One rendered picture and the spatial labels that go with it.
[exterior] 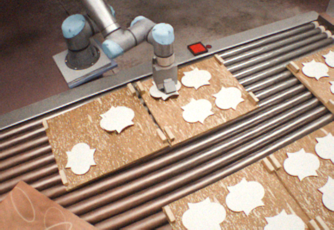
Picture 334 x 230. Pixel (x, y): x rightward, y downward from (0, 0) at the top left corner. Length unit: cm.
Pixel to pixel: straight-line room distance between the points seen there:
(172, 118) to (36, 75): 202
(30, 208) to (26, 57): 245
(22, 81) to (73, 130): 185
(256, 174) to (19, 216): 80
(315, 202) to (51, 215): 86
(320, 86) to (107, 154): 98
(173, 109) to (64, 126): 45
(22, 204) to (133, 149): 44
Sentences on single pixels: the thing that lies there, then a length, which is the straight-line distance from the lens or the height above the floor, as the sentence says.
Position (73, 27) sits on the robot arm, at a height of 112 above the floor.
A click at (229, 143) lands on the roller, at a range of 122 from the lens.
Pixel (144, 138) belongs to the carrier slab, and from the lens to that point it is 120.
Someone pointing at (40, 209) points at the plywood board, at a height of 104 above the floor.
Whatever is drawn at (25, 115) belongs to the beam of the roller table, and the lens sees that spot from 144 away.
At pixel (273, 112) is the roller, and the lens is 136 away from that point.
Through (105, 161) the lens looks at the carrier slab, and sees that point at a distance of 116.
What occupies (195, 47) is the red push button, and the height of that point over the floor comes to 93.
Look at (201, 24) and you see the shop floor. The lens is 337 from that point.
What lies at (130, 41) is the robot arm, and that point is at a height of 122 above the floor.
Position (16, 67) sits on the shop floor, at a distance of 327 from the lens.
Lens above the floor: 192
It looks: 49 degrees down
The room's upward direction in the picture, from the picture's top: 1 degrees counter-clockwise
